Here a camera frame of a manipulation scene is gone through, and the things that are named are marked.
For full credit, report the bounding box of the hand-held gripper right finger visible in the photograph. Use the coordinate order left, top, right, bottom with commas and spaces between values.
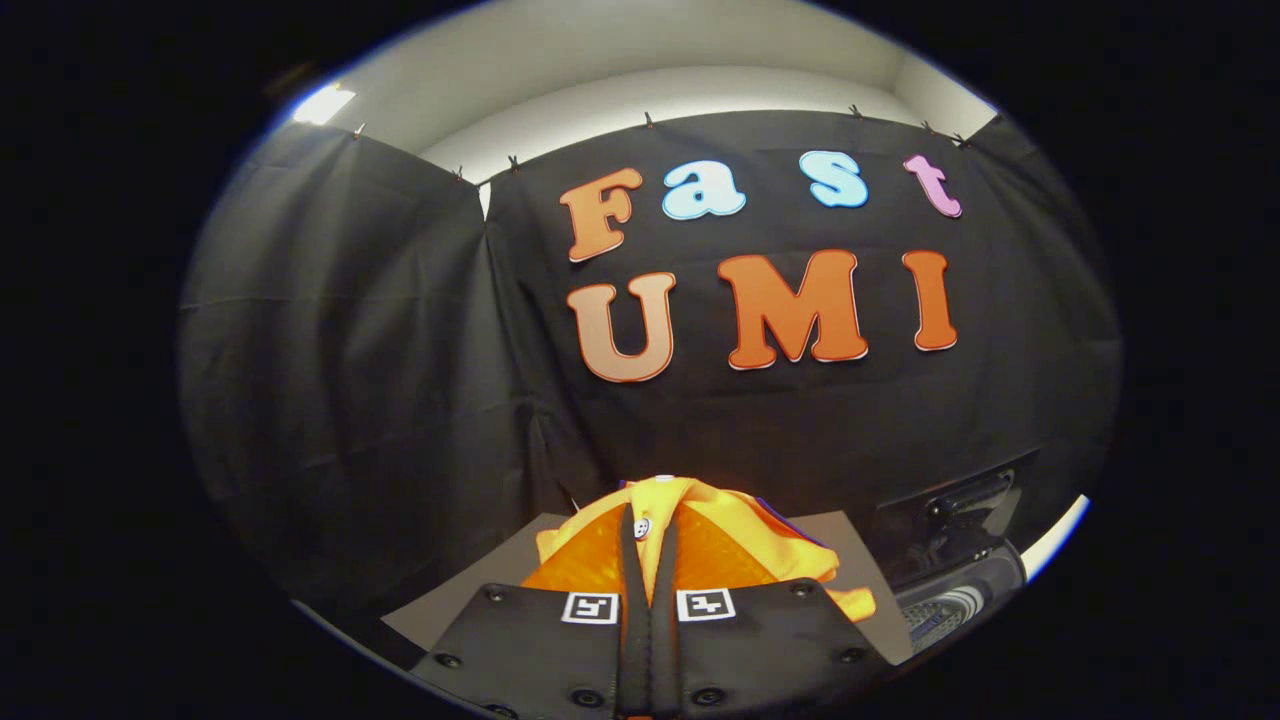
650, 505, 893, 718

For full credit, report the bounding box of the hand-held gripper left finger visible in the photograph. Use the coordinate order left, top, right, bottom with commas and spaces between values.
410, 503, 653, 719

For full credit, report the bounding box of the yellow polo shirt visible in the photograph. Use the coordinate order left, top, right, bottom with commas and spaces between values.
535, 476, 877, 623

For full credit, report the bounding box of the black backdrop cloth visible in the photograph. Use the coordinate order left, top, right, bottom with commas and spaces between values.
180, 108, 1121, 641

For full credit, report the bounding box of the bright strip light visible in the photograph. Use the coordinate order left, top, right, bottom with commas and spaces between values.
291, 84, 357, 127

